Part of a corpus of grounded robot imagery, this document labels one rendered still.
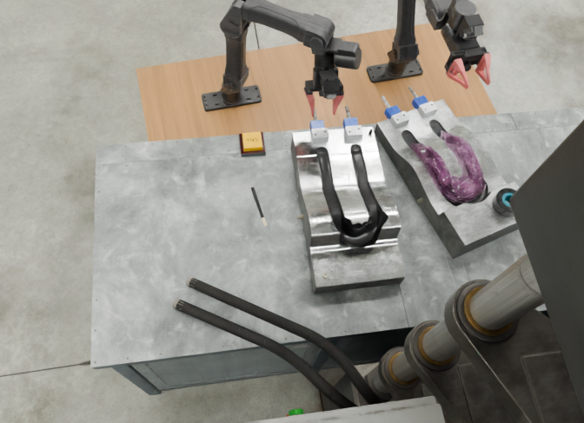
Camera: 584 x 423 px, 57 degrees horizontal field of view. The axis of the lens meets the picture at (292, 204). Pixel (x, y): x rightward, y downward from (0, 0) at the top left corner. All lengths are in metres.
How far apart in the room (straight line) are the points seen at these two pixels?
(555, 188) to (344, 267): 1.07
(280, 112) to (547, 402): 1.30
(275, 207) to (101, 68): 1.70
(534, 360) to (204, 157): 1.21
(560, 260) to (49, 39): 3.05
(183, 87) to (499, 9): 2.28
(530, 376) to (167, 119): 1.39
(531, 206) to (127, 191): 1.36
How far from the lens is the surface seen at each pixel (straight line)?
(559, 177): 0.54
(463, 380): 1.10
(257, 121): 1.84
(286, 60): 2.01
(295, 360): 1.44
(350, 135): 1.70
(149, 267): 1.63
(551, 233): 0.56
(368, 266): 1.57
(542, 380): 0.87
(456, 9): 1.57
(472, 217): 1.67
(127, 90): 3.00
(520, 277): 0.71
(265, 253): 1.62
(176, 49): 3.14
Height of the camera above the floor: 2.31
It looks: 63 degrees down
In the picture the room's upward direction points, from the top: 8 degrees clockwise
